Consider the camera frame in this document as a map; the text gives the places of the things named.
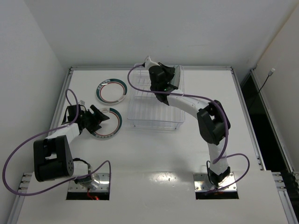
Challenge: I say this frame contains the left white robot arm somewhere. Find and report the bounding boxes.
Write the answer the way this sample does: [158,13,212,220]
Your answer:
[33,105,109,182]

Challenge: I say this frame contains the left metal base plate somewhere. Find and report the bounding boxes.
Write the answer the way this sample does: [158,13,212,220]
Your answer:
[68,173,110,193]

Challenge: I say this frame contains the purple cable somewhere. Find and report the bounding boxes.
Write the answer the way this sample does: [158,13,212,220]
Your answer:
[1,89,111,196]
[127,63,250,192]

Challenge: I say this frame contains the white plate grey rim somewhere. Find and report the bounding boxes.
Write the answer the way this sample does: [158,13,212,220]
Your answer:
[171,65,184,89]

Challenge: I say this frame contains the black cable with white plug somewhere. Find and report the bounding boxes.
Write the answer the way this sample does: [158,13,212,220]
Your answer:
[257,68,276,92]

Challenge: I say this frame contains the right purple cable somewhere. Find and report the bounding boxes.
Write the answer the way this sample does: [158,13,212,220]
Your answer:
[127,63,250,192]

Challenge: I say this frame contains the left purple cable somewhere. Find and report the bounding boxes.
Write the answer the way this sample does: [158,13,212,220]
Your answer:
[1,89,111,196]

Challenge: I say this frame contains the metal base plate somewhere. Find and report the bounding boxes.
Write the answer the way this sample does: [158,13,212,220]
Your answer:
[193,173,237,192]
[68,173,110,193]

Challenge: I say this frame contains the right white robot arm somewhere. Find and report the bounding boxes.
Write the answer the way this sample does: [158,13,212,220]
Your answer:
[144,56,230,187]

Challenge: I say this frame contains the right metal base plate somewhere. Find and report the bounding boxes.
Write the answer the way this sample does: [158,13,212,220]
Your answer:
[193,173,237,192]

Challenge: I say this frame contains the green red rimmed plate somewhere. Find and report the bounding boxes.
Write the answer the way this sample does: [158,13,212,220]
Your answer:
[96,78,128,105]
[92,107,122,140]

